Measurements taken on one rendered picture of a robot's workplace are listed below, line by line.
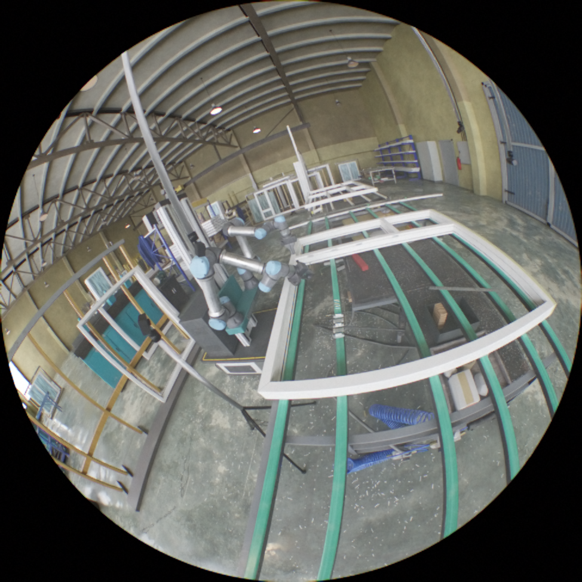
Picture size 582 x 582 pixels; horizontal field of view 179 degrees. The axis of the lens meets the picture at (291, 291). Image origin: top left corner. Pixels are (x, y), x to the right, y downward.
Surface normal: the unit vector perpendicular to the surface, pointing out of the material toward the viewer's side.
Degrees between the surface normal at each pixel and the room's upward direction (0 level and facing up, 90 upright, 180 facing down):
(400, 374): 0
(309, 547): 0
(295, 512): 0
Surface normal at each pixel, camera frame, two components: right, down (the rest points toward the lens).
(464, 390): -0.34, -0.78
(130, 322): 0.93, -0.20
